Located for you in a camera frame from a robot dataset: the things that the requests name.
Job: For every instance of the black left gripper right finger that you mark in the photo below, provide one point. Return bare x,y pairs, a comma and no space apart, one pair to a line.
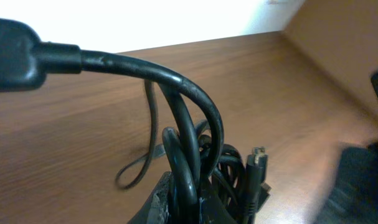
211,209

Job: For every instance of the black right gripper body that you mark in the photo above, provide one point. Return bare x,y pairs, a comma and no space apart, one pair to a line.
354,196

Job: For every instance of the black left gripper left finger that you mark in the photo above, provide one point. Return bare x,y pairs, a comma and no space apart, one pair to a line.
156,209

